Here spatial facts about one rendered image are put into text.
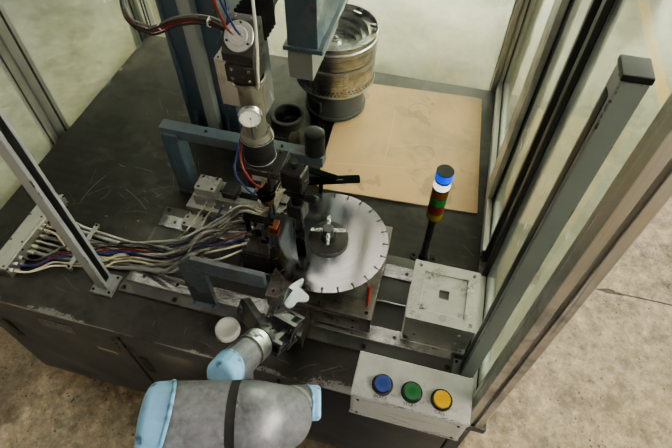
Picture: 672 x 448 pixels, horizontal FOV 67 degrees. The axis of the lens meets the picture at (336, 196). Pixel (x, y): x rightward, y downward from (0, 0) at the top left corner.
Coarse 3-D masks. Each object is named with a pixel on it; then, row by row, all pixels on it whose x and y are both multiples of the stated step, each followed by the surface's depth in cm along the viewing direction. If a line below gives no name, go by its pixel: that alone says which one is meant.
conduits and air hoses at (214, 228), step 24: (216, 216) 160; (240, 216) 150; (24, 240) 159; (96, 240) 164; (120, 240) 164; (168, 240) 159; (192, 240) 149; (240, 240) 147; (0, 264) 154; (24, 264) 158; (48, 264) 157; (120, 264) 158; (168, 264) 152
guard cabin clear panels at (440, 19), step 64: (0, 0) 162; (64, 0) 189; (128, 0) 225; (384, 0) 199; (448, 0) 193; (512, 0) 186; (576, 0) 110; (640, 0) 72; (0, 64) 167; (64, 64) 195; (384, 64) 222; (448, 64) 214; (512, 64) 193; (576, 128) 90; (640, 128) 63; (0, 192) 178; (512, 256) 122; (512, 320) 109
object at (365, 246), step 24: (288, 216) 146; (312, 216) 146; (336, 216) 146; (360, 216) 146; (288, 240) 141; (360, 240) 141; (384, 240) 141; (288, 264) 136; (312, 264) 136; (336, 264) 136; (360, 264) 136; (312, 288) 132; (336, 288) 132
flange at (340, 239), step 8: (320, 224) 143; (336, 224) 143; (312, 232) 141; (320, 232) 140; (336, 232) 140; (344, 232) 142; (312, 240) 140; (320, 240) 140; (336, 240) 140; (344, 240) 140; (312, 248) 138; (320, 248) 138; (328, 248) 138; (336, 248) 138; (344, 248) 139
